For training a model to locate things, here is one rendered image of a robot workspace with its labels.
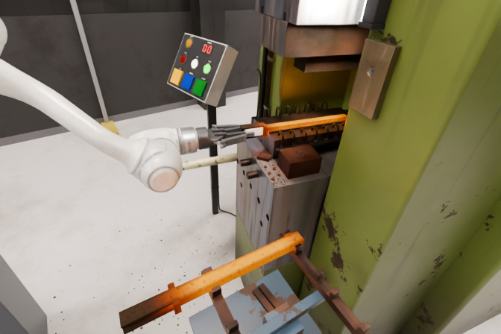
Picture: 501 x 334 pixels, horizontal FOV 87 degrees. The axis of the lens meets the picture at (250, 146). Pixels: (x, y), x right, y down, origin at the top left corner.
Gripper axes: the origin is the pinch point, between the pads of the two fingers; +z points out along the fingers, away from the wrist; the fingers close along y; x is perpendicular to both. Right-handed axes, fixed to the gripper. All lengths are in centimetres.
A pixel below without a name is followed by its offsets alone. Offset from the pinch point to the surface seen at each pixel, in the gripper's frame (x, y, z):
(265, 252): -5.7, 43.7, -13.0
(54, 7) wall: 16, -221, -101
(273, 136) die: -0.6, 5.1, 6.1
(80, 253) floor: -99, -51, -88
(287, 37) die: 32.9, 7.6, 5.8
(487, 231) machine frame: -19, 51, 63
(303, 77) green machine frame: 11.5, -18.4, 29.0
